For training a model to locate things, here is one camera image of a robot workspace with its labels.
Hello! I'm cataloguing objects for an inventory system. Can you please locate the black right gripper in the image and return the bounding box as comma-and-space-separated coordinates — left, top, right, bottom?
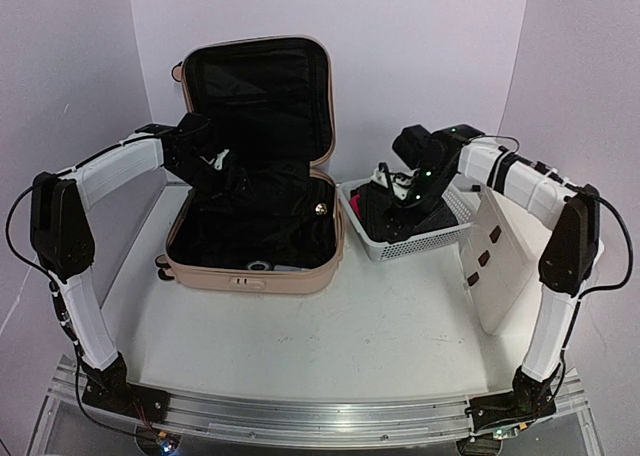
382, 163, 455, 243

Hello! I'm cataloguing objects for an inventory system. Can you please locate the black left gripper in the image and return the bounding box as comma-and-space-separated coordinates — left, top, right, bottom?
165, 151, 258, 213

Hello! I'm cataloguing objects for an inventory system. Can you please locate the beige hard-shell suitcase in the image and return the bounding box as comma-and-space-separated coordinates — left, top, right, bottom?
155, 36, 345, 295

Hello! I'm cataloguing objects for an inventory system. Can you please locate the dark grey dotted garment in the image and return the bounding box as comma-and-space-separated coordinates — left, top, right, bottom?
349, 182, 458, 243

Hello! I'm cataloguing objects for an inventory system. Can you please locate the magenta red cloth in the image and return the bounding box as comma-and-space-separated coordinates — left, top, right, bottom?
350, 196, 361, 218

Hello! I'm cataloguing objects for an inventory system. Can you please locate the white perforated plastic basket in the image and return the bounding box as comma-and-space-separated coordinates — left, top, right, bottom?
338, 178, 478, 262

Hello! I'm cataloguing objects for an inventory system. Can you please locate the white plastic storage bin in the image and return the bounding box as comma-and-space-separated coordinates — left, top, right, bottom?
459, 189, 551, 337

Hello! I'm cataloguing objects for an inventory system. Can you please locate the small perfume bottle silver cap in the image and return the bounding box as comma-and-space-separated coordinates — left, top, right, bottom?
314, 202, 329, 217

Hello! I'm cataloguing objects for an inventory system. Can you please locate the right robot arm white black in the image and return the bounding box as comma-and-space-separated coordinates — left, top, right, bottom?
380, 125, 600, 419

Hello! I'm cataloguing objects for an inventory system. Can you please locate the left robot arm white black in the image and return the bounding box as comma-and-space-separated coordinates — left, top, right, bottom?
24, 113, 246, 413

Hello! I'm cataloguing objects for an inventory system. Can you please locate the round tin blue lid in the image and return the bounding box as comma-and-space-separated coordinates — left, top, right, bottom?
246, 260, 273, 271

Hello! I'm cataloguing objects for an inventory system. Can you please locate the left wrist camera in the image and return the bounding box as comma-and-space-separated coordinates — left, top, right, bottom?
209, 149, 235, 171

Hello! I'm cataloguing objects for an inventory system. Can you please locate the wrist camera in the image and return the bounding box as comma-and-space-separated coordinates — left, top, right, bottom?
370, 169, 413, 200
209, 149, 235, 171

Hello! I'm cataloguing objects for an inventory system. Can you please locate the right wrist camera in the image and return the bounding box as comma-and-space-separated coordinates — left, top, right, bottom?
370, 169, 413, 200

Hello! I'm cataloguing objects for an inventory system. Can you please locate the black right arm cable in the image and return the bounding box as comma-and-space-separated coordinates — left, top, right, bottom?
479, 134, 632, 297

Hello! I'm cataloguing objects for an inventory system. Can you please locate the aluminium front rail base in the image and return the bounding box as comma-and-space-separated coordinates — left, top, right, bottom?
27, 359, 603, 455

